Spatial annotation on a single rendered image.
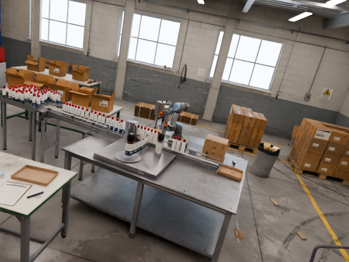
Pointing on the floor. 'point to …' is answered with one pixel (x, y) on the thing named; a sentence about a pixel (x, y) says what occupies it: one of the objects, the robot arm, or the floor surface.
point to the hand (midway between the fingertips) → (161, 126)
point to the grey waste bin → (263, 164)
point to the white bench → (34, 202)
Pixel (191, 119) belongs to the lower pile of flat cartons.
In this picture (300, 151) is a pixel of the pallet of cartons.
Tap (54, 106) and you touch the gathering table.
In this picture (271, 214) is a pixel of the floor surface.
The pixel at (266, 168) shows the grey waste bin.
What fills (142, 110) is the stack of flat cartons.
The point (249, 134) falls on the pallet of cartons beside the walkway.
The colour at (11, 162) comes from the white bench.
